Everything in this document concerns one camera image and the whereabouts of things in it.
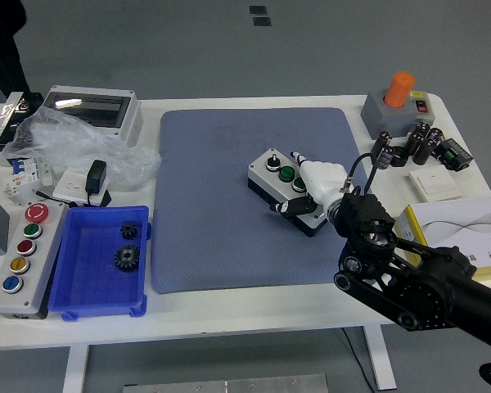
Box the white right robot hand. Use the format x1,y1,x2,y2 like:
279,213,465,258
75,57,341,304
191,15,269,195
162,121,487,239
268,150,348,217

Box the grey four-button control box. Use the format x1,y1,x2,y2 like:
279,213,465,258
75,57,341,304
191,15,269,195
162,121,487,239
247,148,332,238

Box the grey five-button control box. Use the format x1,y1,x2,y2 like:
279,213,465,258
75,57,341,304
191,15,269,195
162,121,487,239
0,200,69,320

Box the grey square base box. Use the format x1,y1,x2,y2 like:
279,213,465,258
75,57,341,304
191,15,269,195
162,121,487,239
360,90,421,138

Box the blue-grey padded mat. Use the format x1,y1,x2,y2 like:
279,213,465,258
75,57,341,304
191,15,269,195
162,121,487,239
150,106,372,295

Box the orange cylinder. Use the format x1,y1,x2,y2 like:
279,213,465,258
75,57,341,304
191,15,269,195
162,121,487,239
383,71,416,109

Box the black module green terminals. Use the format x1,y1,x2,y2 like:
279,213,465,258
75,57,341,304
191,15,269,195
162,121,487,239
435,138,475,172

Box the yellow white cardboard box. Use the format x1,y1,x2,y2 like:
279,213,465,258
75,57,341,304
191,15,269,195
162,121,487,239
394,196,491,282

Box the white table leg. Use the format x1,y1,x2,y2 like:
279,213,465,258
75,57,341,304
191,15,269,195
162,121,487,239
61,343,91,393
362,325,398,392

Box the small black gear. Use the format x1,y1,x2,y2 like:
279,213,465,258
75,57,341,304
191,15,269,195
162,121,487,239
119,220,138,242

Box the large black gear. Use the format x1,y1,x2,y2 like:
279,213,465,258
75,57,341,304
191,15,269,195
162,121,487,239
113,244,142,271

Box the grey metal floor plate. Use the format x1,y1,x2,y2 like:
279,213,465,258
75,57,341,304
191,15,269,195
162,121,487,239
122,373,331,393

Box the black power adapter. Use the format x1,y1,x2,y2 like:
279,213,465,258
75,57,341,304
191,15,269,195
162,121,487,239
84,159,108,197

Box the grey distribution box clear lid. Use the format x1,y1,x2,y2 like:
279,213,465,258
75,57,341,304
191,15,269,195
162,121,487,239
40,84,144,148

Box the blue plastic bin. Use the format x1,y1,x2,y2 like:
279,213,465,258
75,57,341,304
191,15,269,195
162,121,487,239
47,204,152,323

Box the clear plastic bag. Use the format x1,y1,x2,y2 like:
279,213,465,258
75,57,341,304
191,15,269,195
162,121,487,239
2,106,163,192

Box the white blue circuit breaker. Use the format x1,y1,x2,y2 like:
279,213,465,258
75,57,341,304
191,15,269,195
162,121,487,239
2,155,56,208

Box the white box glossy black device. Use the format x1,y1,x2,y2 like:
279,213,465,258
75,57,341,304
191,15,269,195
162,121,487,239
0,90,45,167

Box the person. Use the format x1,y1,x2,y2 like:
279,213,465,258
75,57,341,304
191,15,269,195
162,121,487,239
0,0,33,99

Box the beige wall switch panel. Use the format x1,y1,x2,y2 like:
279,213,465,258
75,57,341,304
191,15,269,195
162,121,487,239
408,165,463,204

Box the white switch black red buttons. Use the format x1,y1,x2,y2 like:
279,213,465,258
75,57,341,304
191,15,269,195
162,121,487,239
409,90,436,126

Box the black cable under table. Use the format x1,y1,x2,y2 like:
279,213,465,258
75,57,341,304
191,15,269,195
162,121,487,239
341,327,377,393

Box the white wall socket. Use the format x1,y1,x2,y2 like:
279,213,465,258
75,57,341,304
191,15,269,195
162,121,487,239
52,168,111,208

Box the black adapter cord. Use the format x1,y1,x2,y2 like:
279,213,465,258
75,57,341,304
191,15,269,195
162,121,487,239
31,187,91,208

